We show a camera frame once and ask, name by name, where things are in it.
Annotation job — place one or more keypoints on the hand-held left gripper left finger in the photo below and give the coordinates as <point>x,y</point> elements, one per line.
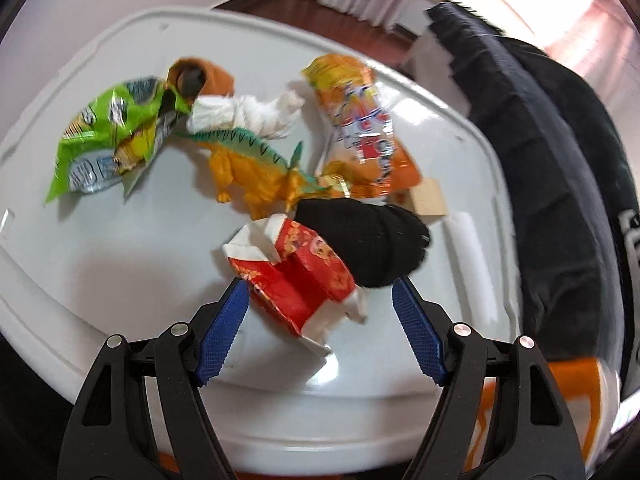
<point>220,335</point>

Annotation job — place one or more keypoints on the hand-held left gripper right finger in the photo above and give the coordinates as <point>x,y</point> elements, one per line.
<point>417,330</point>

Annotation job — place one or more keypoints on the red paper carton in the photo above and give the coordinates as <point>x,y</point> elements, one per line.
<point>300,272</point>

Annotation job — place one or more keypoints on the orange snack wrapper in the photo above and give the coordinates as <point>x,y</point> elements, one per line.
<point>360,130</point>

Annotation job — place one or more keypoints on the white tissue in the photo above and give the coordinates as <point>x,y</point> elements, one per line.
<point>240,112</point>

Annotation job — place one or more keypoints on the black sock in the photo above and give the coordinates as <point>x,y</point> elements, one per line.
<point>370,242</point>

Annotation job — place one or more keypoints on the wooden block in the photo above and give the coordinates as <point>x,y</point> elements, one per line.
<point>427,200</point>

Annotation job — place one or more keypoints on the gold candy wrapper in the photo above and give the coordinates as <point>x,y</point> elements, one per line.
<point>336,183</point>

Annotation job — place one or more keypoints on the orange dinosaur toy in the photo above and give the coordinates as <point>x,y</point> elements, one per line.
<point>250,170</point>

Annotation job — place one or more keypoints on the green snack wrapper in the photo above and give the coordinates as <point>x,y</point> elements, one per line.
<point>107,135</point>

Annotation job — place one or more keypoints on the brown plush toy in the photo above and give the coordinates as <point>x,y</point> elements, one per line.
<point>205,77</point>

